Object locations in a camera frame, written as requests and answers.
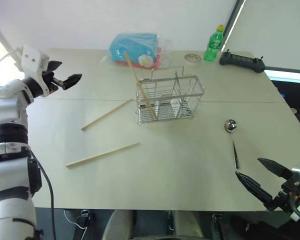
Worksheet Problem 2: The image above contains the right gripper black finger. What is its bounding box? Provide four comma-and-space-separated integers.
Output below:
234, 170, 275, 209
257, 157, 294, 180

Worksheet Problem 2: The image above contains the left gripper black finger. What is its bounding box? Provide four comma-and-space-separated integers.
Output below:
46, 60, 63, 73
61, 73, 83, 91

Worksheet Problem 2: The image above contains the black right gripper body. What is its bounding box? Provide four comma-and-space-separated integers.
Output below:
264, 168, 300, 214

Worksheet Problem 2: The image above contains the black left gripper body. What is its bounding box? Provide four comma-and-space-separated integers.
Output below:
41, 70, 66, 95

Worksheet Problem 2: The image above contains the wooden chopstick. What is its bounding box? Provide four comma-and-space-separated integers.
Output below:
80, 98, 134, 132
65, 142, 142, 168
123, 51, 158, 121

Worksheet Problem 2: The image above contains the stainless steel spoon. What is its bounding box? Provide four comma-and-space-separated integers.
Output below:
223, 119, 241, 170

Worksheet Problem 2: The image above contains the blue cloth pack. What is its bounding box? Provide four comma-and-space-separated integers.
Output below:
109, 32, 159, 68

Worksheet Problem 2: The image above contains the dark screen with blue edge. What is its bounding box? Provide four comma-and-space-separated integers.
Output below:
264, 65, 300, 141

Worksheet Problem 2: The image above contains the red cloth pack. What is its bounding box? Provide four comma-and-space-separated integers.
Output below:
112, 46, 165, 71

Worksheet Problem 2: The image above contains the clear plastic bag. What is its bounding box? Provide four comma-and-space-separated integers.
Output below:
100, 32, 175, 71

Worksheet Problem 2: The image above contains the black handheld controller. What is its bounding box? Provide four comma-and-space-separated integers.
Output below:
218, 48, 267, 74

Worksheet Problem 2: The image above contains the white tape roll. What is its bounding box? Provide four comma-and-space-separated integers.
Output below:
183, 52, 202, 66

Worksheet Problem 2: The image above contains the green plastic soda bottle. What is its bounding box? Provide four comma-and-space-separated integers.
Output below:
202, 24, 226, 62

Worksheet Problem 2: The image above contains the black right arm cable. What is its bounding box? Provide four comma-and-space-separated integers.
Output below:
288, 196, 300, 222

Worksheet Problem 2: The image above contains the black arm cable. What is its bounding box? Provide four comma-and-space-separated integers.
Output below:
288, 196, 300, 222
29, 150, 57, 240

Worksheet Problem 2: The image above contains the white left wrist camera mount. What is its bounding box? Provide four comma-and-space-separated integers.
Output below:
14, 44, 51, 98

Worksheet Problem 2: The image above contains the white left arm cable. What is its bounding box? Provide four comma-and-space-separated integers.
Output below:
0, 46, 24, 85

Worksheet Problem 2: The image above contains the metal wire cutlery basket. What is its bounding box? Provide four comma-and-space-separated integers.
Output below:
135, 65, 207, 126

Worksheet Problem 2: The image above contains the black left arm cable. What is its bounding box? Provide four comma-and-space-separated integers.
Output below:
29, 150, 57, 240

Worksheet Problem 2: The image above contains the thin white floor cable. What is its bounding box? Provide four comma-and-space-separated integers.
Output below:
63, 210, 89, 230

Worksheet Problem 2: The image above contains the dark window frame strip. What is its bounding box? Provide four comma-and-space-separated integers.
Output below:
221, 0, 247, 51

